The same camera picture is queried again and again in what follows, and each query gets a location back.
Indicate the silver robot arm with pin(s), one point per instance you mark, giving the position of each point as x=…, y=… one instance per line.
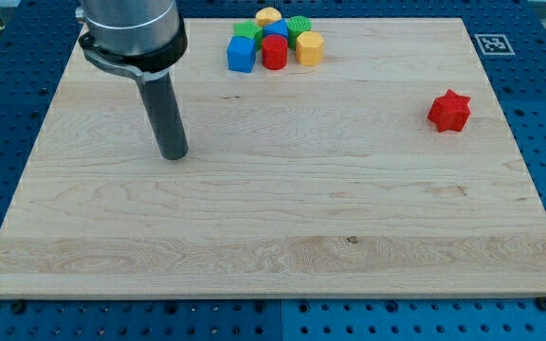
x=135, y=39

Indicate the green star block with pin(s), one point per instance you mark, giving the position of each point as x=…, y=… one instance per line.
x=249, y=29

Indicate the red star block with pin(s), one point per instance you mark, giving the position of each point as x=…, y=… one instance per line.
x=450, y=112

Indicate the light wooden board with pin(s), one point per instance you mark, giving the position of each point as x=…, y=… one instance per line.
x=309, y=182

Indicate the blue cube block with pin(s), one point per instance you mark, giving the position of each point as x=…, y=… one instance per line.
x=241, y=54

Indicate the red cylinder block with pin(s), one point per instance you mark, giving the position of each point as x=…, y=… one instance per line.
x=274, y=52

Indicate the yellow hexagon block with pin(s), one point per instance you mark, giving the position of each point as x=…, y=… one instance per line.
x=309, y=48

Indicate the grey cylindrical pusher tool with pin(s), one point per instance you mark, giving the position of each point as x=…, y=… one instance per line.
x=157, y=94

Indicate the blue block behind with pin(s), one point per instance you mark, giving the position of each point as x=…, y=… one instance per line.
x=276, y=28

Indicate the green round block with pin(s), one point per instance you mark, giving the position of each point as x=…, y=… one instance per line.
x=296, y=25

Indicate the yellow round block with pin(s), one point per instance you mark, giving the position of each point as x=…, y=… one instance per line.
x=267, y=16

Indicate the white fiducial marker tag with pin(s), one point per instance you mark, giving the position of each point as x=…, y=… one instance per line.
x=494, y=44

